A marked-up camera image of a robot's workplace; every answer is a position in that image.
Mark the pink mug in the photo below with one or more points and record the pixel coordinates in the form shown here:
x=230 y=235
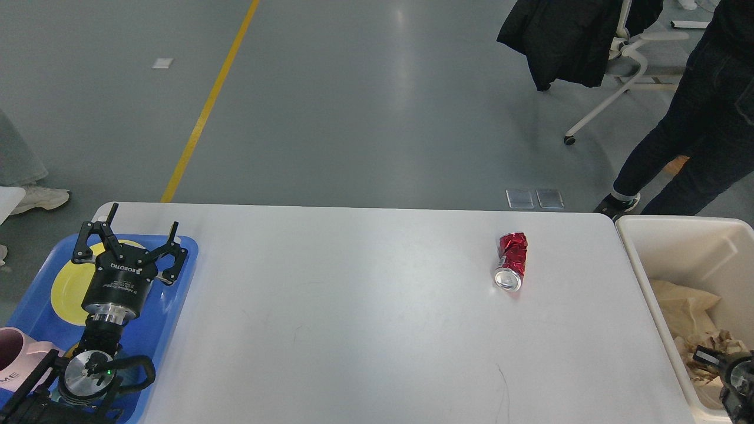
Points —
x=20 y=355

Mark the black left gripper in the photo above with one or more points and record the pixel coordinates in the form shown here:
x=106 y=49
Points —
x=121 y=285

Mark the person with tan boots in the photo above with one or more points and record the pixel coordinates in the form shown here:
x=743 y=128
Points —
x=675 y=166

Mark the white waste bin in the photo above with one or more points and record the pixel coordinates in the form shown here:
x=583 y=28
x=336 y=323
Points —
x=710 y=254

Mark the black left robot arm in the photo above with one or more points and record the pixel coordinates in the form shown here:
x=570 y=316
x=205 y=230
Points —
x=95 y=323

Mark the floor outlet plate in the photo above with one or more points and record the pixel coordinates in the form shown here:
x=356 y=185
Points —
x=520 y=199
x=550 y=199

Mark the crushed red can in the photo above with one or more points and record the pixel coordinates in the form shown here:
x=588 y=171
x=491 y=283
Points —
x=510 y=270

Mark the brown paper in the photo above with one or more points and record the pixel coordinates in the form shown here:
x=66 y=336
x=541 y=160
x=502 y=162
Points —
x=707 y=382

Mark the white office chair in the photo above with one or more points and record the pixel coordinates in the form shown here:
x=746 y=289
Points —
x=637 y=64

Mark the person in light clothes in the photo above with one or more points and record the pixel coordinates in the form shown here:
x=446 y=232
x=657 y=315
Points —
x=20 y=167

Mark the black jacket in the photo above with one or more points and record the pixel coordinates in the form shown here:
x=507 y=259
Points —
x=563 y=40

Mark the blue plastic tray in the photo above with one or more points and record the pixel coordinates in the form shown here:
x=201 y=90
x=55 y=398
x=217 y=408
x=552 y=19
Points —
x=149 y=334

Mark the person in dark jeans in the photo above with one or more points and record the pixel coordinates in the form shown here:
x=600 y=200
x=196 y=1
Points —
x=710 y=121

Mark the white desk leg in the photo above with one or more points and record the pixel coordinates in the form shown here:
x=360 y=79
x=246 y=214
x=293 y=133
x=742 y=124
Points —
x=698 y=14

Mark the brown paper bag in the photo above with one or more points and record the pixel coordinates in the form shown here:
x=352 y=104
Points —
x=685 y=309

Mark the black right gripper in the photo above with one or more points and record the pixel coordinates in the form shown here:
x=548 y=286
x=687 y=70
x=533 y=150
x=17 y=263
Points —
x=736 y=372

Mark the left floor outlet plate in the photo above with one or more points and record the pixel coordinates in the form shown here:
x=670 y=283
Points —
x=520 y=199

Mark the right floor outlet plate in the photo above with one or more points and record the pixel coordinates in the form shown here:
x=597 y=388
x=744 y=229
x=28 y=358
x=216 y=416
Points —
x=550 y=199

